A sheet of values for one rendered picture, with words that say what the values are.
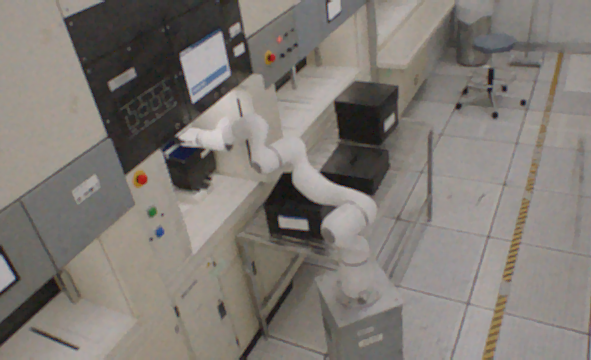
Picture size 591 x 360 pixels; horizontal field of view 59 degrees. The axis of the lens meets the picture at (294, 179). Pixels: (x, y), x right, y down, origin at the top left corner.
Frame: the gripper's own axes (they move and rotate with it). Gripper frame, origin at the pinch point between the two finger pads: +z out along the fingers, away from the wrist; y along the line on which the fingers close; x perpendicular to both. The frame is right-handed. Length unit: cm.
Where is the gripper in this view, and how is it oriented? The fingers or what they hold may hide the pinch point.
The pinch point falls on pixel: (177, 134)
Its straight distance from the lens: 257.3
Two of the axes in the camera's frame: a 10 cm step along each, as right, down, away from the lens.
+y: 5.0, -5.4, 6.8
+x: -1.3, -8.2, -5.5
